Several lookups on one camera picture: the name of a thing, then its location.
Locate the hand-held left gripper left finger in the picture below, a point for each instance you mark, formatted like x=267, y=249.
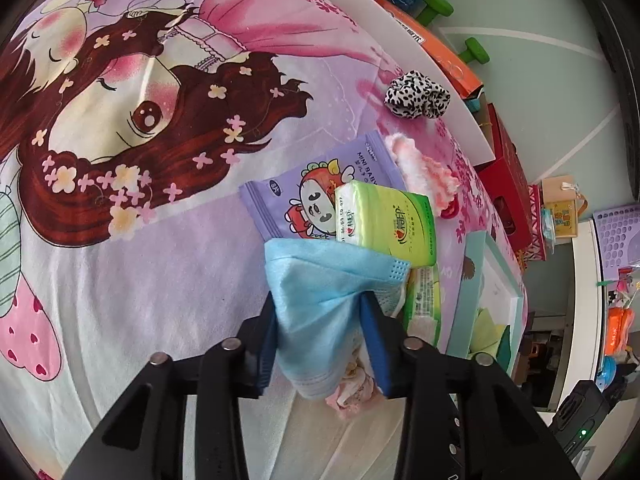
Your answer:
x=267, y=347

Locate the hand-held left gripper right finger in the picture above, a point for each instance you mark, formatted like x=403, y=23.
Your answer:
x=372, y=340

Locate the pink cloth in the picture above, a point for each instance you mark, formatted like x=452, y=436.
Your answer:
x=352, y=385

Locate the blue face mask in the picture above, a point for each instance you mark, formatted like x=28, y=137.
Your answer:
x=320, y=310

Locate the green tissue pack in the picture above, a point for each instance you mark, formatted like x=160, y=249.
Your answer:
x=425, y=305
x=395, y=220

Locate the teal shallow box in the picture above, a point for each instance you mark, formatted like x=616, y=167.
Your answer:
x=472, y=280

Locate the blue plastic toy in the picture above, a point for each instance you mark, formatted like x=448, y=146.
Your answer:
x=607, y=370

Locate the orange packet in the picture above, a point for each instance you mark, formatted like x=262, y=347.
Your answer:
x=620, y=325

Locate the dark green cloth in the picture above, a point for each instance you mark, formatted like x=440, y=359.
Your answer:
x=505, y=347

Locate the light green cloth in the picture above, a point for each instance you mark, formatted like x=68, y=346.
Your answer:
x=487, y=330

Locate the white desk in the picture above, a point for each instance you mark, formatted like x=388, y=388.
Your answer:
x=585, y=300

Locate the printed blanket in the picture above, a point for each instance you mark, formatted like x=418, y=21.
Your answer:
x=150, y=260

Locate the purple wet wipes packet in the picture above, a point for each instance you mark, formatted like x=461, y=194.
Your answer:
x=280, y=200

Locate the purple plastic basket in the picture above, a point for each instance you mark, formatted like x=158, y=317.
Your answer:
x=617, y=240

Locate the red patterned tin box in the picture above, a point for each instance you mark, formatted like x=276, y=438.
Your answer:
x=534, y=240

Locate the light blue wipes pack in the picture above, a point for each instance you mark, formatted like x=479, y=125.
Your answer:
x=549, y=225

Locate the red gift box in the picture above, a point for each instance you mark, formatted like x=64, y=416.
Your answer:
x=510, y=185

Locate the black white spotted scrunchie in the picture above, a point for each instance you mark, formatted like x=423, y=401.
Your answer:
x=415, y=95

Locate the blue plastic box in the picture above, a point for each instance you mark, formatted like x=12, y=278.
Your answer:
x=472, y=106

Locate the white bed board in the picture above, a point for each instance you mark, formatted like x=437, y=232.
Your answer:
x=410, y=60

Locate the orange carton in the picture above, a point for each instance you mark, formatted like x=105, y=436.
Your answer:
x=430, y=45

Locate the green dumbbell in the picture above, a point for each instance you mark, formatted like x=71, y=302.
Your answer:
x=475, y=50
x=437, y=7

